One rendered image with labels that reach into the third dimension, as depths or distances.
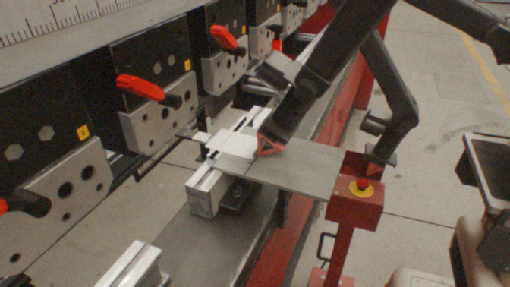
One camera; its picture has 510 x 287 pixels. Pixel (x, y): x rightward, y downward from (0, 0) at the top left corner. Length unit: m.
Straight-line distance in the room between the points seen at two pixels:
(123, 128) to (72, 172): 0.10
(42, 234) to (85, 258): 1.58
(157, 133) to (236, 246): 0.34
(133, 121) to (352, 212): 0.75
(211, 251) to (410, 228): 1.52
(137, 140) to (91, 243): 1.61
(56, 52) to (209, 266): 0.49
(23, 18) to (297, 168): 0.54
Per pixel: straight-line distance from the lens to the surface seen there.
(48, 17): 0.35
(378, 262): 1.85
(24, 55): 0.34
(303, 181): 0.67
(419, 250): 1.98
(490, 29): 0.86
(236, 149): 0.75
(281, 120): 0.65
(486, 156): 0.83
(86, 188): 0.40
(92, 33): 0.38
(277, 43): 0.78
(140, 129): 0.44
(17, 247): 0.38
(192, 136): 0.81
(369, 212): 1.01
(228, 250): 0.71
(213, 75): 0.58
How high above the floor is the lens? 1.45
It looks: 37 degrees down
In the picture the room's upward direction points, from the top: straight up
